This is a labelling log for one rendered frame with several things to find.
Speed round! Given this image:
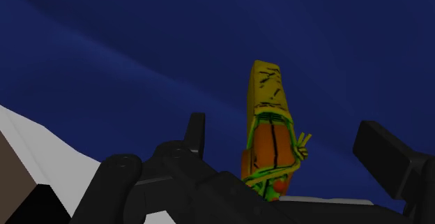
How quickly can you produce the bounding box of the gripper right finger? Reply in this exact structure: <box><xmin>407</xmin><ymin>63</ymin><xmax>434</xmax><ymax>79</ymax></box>
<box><xmin>352</xmin><ymin>120</ymin><xmax>435</xmax><ymax>224</ymax></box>

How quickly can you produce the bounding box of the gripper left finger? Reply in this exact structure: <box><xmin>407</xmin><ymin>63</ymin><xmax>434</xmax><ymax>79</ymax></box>
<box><xmin>69</xmin><ymin>112</ymin><xmax>218</xmax><ymax>224</ymax></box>

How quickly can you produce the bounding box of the yellow orange toy figure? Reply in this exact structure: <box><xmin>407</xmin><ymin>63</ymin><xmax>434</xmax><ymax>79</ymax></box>
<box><xmin>241</xmin><ymin>59</ymin><xmax>312</xmax><ymax>202</ymax></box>

